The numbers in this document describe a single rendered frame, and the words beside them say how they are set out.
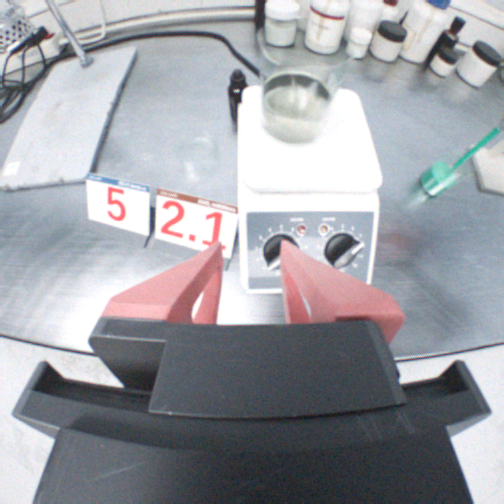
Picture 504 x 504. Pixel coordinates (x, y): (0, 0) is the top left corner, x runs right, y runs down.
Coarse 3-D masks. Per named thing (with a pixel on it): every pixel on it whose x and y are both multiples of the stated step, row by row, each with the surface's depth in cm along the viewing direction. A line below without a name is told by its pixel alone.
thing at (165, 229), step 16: (160, 208) 24; (176, 208) 24; (192, 208) 24; (208, 208) 23; (160, 224) 25; (176, 224) 25; (192, 224) 24; (208, 224) 24; (224, 224) 24; (192, 240) 25; (208, 240) 25; (224, 240) 25
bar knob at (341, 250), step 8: (336, 240) 20; (344, 240) 20; (352, 240) 20; (328, 248) 21; (336, 248) 21; (344, 248) 20; (352, 248) 19; (360, 248) 19; (328, 256) 21; (336, 256) 20; (344, 256) 19; (352, 256) 19; (336, 264) 20; (344, 264) 20
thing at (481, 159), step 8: (496, 144) 27; (480, 152) 29; (488, 152) 29; (496, 152) 27; (480, 160) 29; (488, 160) 29; (496, 160) 29; (480, 168) 28; (488, 168) 28; (496, 168) 28; (480, 176) 28; (488, 176) 28; (496, 176) 28; (480, 184) 28; (488, 184) 28; (496, 184) 28; (496, 192) 28
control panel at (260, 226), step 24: (264, 216) 20; (288, 216) 20; (312, 216) 20; (336, 216) 20; (360, 216) 20; (264, 240) 21; (312, 240) 21; (360, 240) 21; (264, 264) 21; (360, 264) 21; (264, 288) 22
